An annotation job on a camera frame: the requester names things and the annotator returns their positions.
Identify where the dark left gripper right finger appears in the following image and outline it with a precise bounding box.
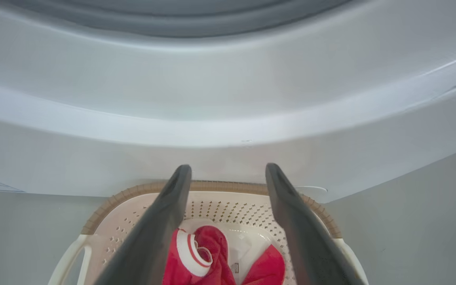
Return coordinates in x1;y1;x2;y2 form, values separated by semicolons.
266;163;365;285

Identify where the white front-load washing machine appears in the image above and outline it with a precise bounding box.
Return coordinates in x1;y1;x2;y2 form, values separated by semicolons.
0;0;456;203

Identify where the red and white garment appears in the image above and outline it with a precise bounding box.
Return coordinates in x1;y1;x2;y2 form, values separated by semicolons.
162;226;286;285

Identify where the cream perforated basket brown rim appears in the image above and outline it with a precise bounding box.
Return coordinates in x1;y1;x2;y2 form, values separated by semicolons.
48;181;369;285

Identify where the grey rubber door seal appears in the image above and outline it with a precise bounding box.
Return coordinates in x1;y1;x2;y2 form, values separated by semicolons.
0;0;351;38

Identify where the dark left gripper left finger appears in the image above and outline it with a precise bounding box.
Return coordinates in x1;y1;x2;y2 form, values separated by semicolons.
95;165;192;285

